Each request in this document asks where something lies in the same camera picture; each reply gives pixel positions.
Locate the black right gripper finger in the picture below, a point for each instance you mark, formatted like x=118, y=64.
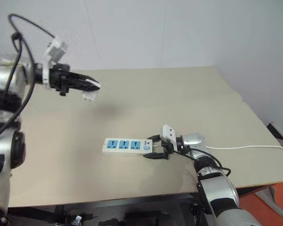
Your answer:
x=153, y=155
x=153, y=138

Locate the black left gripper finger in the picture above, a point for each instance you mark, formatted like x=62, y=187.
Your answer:
x=81, y=77
x=83, y=87

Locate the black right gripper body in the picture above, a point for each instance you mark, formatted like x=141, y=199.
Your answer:
x=165, y=147

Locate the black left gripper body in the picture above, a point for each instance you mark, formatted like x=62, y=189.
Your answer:
x=57, y=76

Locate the white charger plug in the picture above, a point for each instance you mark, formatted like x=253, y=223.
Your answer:
x=89, y=97

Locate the white power strip blue sockets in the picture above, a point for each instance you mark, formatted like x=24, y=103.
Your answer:
x=125, y=146

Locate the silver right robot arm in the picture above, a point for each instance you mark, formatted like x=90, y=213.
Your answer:
x=217, y=188

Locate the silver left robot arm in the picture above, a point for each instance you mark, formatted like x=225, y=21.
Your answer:
x=4, y=77

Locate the small metal clamp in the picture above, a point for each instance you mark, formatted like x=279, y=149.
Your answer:
x=77, y=220

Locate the black and white box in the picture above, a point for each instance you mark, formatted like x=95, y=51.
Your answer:
x=277, y=130

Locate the grey cloth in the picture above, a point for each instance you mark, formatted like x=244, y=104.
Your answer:
x=268, y=196

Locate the orange floor object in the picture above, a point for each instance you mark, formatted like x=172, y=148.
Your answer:
x=278, y=212

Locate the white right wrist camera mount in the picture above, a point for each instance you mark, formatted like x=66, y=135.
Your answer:
x=168, y=132

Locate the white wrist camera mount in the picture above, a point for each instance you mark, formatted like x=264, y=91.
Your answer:
x=168, y=132
x=56, y=50

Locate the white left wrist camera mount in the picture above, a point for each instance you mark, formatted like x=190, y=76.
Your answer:
x=56, y=50

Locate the black table frame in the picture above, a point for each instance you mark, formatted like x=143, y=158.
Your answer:
x=122, y=207

